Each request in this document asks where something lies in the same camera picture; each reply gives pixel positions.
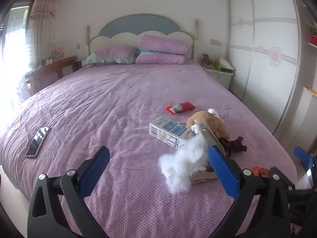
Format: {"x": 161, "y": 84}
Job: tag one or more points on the wall switch panel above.
{"x": 215, "y": 42}

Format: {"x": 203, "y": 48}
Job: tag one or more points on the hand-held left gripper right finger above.
{"x": 223, "y": 171}

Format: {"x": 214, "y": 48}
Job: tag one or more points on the dark maroon sock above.
{"x": 235, "y": 146}

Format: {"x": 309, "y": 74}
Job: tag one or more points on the orange sock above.
{"x": 260, "y": 171}

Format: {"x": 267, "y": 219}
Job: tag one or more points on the white wardrobe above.
{"x": 267, "y": 54}

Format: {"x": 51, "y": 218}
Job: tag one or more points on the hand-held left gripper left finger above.
{"x": 96, "y": 168}

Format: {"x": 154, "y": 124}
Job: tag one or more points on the black smartphone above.
{"x": 37, "y": 142}

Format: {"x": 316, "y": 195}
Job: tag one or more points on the purple pillow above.
{"x": 162, "y": 43}
{"x": 161, "y": 59}

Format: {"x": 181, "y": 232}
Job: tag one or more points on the blue and white headboard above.
{"x": 138, "y": 26}

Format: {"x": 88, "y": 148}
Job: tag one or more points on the blue and white milk carton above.
{"x": 168, "y": 130}

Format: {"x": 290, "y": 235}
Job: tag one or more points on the potted plant red pot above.
{"x": 313, "y": 33}

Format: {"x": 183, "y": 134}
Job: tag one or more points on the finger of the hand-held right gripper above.
{"x": 301, "y": 153}

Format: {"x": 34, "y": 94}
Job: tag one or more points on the green and white books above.
{"x": 223, "y": 64}

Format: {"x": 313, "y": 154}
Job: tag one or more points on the bed with purple cover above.
{"x": 104, "y": 104}

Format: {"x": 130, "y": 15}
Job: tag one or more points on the small brown plush toy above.
{"x": 205, "y": 59}

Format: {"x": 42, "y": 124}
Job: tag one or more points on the red snack wrapper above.
{"x": 180, "y": 107}

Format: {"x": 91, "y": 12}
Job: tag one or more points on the wooden desk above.
{"x": 52, "y": 72}

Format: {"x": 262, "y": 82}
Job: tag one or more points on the pink curtain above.
{"x": 43, "y": 17}

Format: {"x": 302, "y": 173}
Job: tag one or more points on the teal ruffled pillow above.
{"x": 90, "y": 59}

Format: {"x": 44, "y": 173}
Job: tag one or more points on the clear photo stand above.
{"x": 58, "y": 50}

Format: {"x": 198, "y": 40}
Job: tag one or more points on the white fluffy sock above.
{"x": 183, "y": 166}

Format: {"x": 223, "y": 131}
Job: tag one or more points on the white nightstand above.
{"x": 220, "y": 75}

